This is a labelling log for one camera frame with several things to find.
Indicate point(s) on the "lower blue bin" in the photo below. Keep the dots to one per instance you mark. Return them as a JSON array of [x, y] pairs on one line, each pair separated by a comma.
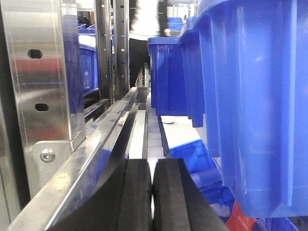
[[206, 176]]

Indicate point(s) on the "stainless steel shelf rail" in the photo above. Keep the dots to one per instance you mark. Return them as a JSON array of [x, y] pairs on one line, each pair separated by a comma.
[[75, 181]]

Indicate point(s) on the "large blue plastic bin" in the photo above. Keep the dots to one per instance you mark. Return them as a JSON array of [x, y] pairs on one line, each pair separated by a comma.
[[254, 60]]

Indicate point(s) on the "red snack package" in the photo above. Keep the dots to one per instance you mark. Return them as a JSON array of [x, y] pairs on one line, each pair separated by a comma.
[[238, 221]]

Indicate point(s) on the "person in white shirt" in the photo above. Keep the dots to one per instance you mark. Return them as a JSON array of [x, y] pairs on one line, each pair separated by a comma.
[[147, 19]]

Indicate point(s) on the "steel rack upright post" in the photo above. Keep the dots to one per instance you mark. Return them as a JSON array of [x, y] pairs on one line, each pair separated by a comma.
[[43, 49]]

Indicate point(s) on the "perforated steel upright pair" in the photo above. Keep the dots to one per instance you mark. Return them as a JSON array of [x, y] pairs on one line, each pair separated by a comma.
[[111, 27]]

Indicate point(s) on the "white roller track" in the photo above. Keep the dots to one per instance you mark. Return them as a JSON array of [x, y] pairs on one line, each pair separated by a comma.
[[152, 147]]

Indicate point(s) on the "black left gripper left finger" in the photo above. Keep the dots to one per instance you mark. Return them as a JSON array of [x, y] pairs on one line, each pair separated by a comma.
[[123, 203]]

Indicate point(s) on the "blue bin on left shelf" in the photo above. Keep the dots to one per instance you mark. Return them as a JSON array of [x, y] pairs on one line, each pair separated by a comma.
[[89, 61]]

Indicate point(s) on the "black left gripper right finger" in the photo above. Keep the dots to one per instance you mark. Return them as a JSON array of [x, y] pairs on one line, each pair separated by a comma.
[[178, 204]]

